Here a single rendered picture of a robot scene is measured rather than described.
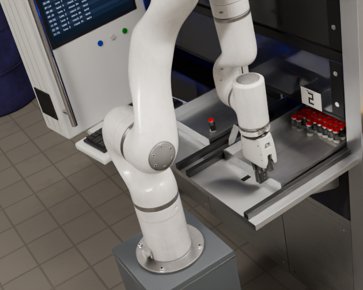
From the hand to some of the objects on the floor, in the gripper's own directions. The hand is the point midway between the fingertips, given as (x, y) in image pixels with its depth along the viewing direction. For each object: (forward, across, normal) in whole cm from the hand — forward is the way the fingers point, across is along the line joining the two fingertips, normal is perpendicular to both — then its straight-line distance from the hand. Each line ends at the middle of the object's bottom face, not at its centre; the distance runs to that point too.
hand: (261, 175), depth 171 cm
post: (+92, +9, +32) cm, 98 cm away
